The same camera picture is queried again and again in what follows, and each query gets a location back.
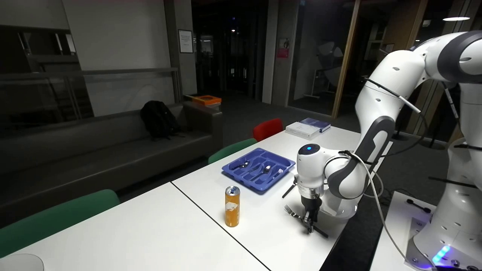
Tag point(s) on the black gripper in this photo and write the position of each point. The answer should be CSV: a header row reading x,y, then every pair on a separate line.
x,y
312,204

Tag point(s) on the orange lidded bin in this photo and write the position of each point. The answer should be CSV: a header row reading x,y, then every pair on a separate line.
x,y
209,101

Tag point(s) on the black dumbbell shaped tool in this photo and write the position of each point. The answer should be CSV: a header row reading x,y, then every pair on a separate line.
x,y
423,208

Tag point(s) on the framed wall notice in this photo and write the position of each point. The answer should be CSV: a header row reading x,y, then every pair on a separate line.
x,y
185,41

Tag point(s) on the blue cutlery tray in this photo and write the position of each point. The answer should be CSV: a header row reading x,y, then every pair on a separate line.
x,y
258,171

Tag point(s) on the grey sofa bench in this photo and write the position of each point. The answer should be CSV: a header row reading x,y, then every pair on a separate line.
x,y
53,163

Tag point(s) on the black backpack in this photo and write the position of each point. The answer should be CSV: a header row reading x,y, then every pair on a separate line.
x,y
158,119

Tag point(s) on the white square plate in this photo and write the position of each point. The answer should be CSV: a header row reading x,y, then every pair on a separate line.
x,y
21,262

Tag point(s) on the orange drink can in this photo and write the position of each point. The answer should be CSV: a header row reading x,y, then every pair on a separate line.
x,y
232,207

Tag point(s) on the blue book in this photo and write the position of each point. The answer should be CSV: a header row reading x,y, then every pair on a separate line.
x,y
316,124

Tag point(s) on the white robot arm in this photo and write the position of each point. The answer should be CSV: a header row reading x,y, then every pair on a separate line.
x,y
339,175

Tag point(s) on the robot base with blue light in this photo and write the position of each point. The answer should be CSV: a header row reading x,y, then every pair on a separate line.
x,y
452,238

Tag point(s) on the red chair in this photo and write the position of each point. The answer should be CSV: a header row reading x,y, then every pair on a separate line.
x,y
267,129

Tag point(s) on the green chair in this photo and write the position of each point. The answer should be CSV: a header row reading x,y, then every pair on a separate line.
x,y
231,150
48,222

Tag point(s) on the black handled spoon on table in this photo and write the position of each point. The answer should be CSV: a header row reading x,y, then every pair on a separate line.
x,y
288,190

